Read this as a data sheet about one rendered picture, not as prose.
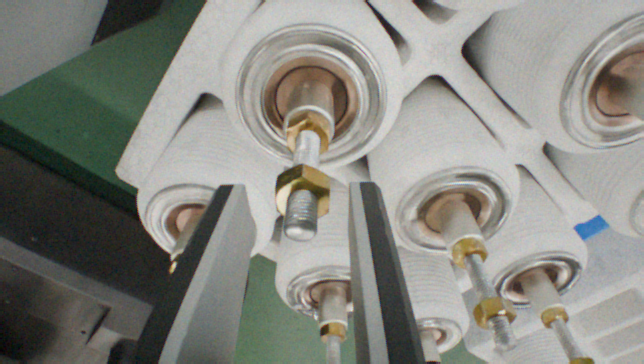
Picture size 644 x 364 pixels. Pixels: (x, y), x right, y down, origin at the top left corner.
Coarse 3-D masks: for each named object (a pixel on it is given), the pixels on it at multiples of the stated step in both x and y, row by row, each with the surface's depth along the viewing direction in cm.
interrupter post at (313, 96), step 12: (300, 84) 16; (312, 84) 15; (300, 96) 14; (312, 96) 14; (324, 96) 15; (288, 108) 14; (300, 108) 13; (312, 108) 13; (324, 108) 14; (288, 120) 14
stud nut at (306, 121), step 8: (304, 112) 13; (296, 120) 13; (304, 120) 13; (312, 120) 13; (320, 120) 13; (288, 128) 13; (296, 128) 13; (304, 128) 13; (312, 128) 13; (320, 128) 13; (328, 128) 13; (288, 136) 13; (296, 136) 13; (320, 136) 13; (328, 136) 13; (288, 144) 13; (320, 144) 13; (328, 144) 13; (320, 152) 14
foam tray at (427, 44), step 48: (240, 0) 20; (384, 0) 20; (432, 0) 25; (192, 48) 22; (432, 48) 21; (192, 96) 24; (480, 96) 23; (144, 144) 26; (528, 144) 26; (576, 192) 31
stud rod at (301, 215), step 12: (300, 132) 13; (312, 132) 13; (300, 144) 12; (312, 144) 12; (300, 156) 12; (312, 156) 12; (300, 192) 10; (288, 204) 10; (300, 204) 10; (312, 204) 10; (288, 216) 9; (300, 216) 9; (312, 216) 9; (288, 228) 9; (300, 228) 9; (312, 228) 9; (300, 240) 9
